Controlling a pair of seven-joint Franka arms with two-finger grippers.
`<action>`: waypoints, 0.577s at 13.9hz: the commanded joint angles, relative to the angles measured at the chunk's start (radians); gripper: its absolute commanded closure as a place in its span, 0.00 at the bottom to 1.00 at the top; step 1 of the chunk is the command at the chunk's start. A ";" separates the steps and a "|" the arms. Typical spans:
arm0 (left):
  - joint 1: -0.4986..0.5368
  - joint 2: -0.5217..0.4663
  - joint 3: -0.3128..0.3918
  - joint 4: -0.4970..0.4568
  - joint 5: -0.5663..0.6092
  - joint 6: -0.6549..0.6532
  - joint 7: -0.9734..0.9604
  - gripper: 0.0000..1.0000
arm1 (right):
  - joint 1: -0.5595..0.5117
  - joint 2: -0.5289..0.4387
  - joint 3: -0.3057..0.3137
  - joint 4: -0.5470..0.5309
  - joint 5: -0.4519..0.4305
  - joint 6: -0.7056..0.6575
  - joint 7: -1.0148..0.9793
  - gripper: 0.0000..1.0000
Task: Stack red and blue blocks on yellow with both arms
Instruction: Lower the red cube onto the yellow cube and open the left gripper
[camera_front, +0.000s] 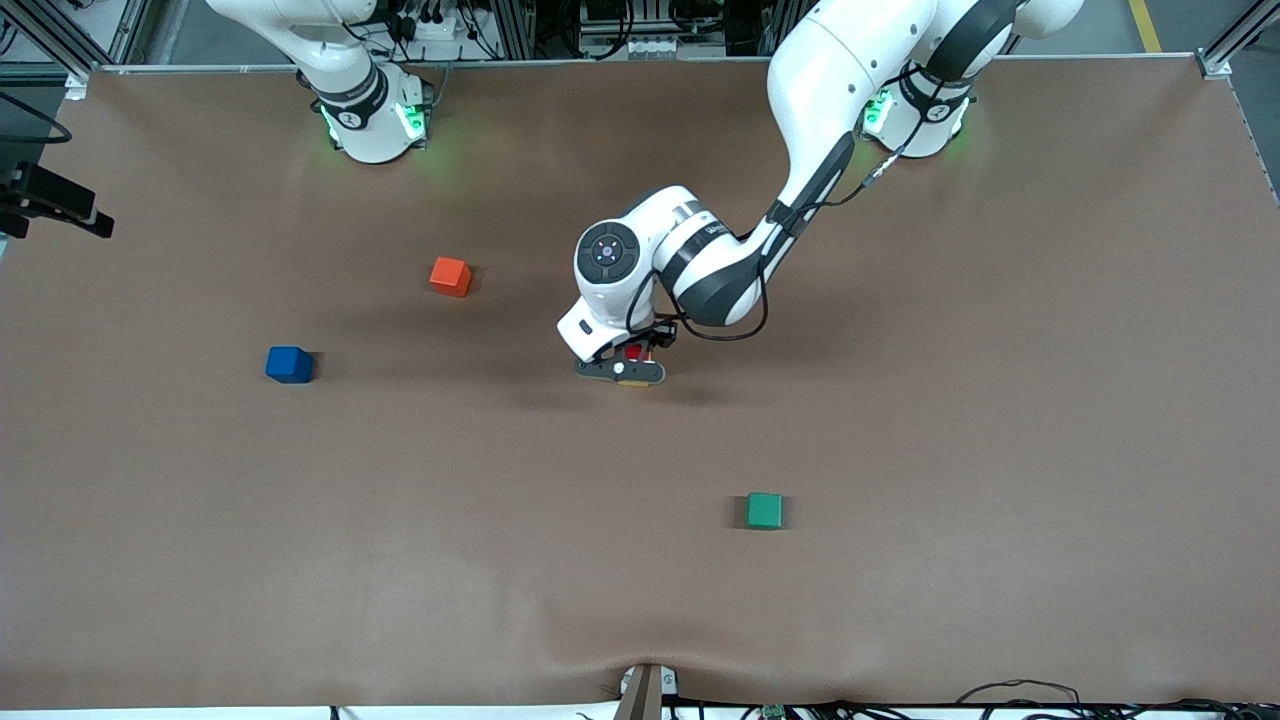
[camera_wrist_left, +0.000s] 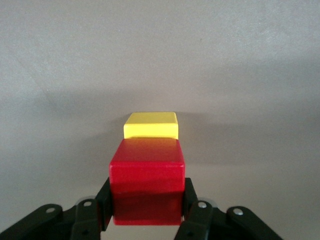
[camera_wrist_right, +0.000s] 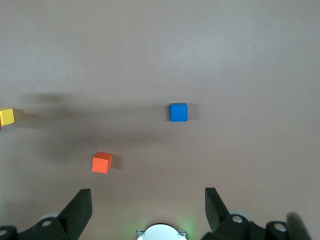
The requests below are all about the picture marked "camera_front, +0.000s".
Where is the blue cube block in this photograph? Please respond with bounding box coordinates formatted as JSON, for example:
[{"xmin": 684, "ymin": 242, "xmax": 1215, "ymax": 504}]
[{"xmin": 265, "ymin": 346, "xmax": 315, "ymax": 385}]

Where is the orange cube block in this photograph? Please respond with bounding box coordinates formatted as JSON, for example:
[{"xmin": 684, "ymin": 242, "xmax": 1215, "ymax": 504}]
[{"xmin": 429, "ymin": 257, "xmax": 473, "ymax": 299}]

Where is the vertical aluminium profile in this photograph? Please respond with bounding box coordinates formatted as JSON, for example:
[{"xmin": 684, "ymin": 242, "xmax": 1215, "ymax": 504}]
[
  {"xmin": 488, "ymin": 0, "xmax": 536, "ymax": 59},
  {"xmin": 758, "ymin": 0, "xmax": 813, "ymax": 56}
]

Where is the aluminium frame post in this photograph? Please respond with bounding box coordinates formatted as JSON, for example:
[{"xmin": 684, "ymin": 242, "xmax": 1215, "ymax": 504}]
[
  {"xmin": 1195, "ymin": 0, "xmax": 1280, "ymax": 81},
  {"xmin": 0, "ymin": 0, "xmax": 93, "ymax": 101}
]

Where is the brown camera mount post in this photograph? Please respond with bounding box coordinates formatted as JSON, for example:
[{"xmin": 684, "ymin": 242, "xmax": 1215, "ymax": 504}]
[{"xmin": 613, "ymin": 663, "xmax": 678, "ymax": 720}]

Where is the black cable bundle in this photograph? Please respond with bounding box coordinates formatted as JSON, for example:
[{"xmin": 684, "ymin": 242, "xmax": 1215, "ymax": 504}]
[{"xmin": 670, "ymin": 680, "xmax": 1280, "ymax": 720}]

